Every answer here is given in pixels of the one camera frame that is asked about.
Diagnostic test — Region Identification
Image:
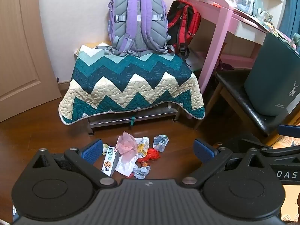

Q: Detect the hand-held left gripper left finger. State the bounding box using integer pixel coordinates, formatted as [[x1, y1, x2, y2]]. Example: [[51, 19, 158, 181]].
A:
[[28, 139, 118, 188]]

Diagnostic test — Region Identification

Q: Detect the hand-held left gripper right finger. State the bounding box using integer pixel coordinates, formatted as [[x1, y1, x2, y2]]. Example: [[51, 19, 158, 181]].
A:
[[181, 139, 264, 188]]

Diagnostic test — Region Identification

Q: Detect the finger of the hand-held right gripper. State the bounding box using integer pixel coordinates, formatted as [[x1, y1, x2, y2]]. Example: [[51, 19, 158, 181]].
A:
[[278, 125, 300, 136], [261, 145, 300, 160]]

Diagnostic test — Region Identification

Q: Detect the red plastic bag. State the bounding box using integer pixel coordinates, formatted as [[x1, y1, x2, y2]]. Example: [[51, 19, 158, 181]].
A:
[[137, 148, 160, 164]]

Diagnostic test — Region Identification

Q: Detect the dark green trash bin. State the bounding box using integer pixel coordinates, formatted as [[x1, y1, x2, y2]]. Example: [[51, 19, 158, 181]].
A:
[[244, 31, 300, 117]]

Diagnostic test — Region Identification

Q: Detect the white printed snack box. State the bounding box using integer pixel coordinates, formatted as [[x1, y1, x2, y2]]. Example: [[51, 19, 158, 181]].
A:
[[101, 146, 121, 178]]

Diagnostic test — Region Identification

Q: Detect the pink plastic bag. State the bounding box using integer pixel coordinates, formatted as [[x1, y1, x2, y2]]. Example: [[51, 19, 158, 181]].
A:
[[116, 131, 139, 162]]

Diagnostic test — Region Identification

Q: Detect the crumpled blue white paper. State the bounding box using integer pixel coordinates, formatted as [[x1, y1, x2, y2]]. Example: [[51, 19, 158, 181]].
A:
[[153, 134, 170, 153]]

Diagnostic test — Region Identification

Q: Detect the yellow juice carton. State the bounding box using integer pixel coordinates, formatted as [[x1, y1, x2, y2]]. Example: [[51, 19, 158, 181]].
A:
[[135, 136, 150, 158]]

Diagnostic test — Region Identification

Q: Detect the crumpled blue grey paper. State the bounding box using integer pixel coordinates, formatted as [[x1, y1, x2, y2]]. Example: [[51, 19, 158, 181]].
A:
[[133, 165, 152, 180]]

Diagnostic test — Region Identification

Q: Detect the grey low bench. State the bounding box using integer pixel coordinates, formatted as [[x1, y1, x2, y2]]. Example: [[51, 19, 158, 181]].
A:
[[87, 101, 181, 136]]

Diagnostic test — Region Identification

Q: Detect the black seat wooden chair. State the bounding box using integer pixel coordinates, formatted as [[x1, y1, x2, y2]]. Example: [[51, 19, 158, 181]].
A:
[[194, 69, 300, 146]]

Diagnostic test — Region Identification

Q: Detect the teal cream zigzag quilt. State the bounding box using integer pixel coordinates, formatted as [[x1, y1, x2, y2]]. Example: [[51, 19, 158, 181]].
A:
[[58, 43, 205, 125]]

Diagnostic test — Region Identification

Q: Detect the teal rounded toy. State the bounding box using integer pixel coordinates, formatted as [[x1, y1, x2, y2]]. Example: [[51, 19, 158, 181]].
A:
[[291, 33, 300, 49]]

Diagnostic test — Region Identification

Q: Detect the white paper sheet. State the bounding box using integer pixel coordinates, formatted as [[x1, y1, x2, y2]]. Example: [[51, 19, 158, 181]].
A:
[[185, 50, 207, 69]]

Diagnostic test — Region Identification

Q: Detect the blue curtain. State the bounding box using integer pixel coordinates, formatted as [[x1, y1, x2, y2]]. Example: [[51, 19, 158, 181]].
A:
[[278, 0, 300, 36]]

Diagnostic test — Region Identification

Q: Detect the brown wooden door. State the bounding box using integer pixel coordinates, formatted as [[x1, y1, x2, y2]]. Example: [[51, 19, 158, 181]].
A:
[[0, 0, 62, 123]]

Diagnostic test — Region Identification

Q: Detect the pink desk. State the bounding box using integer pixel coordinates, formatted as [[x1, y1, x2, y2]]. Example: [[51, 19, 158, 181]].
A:
[[180, 0, 300, 92]]

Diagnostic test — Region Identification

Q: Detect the red black backpack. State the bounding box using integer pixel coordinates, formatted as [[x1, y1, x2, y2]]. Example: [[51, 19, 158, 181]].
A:
[[167, 0, 202, 61]]

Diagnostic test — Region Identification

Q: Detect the purple grey backpack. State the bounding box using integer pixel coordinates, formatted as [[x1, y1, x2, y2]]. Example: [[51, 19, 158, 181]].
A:
[[107, 0, 175, 57]]

